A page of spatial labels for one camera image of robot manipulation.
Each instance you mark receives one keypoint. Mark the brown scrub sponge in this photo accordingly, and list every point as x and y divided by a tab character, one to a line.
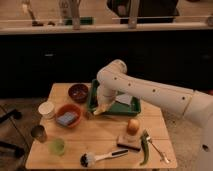
130	142

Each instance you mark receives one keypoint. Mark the green plastic cup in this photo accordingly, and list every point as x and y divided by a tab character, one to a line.
57	146

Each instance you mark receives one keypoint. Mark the green pepper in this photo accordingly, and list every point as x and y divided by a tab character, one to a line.
145	147

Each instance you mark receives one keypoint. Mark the orange apple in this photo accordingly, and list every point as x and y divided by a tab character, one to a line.
133	126

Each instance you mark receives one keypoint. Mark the white dish brush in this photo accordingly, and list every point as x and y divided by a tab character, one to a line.
89	159

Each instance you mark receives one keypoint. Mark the metal fork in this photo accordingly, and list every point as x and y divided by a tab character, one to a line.
161	154

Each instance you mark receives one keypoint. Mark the orange bowl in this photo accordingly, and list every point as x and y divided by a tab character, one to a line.
72	108

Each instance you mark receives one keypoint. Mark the white cup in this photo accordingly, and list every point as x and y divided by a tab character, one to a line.
47	110

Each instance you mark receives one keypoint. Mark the metal cup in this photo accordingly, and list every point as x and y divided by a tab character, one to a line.
38	132

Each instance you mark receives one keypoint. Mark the green plastic tray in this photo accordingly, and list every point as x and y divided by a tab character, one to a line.
117	108

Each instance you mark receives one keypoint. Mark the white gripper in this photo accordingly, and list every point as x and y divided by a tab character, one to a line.
105	98

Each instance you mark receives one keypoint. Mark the blue sponge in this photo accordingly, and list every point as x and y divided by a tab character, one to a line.
66	119

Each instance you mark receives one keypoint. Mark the grey triangular cloth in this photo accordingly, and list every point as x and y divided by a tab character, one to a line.
124	99

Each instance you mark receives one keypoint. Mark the purple bowl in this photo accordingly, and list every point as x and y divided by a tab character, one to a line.
78	93

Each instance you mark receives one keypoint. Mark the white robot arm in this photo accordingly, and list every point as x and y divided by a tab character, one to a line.
193	105

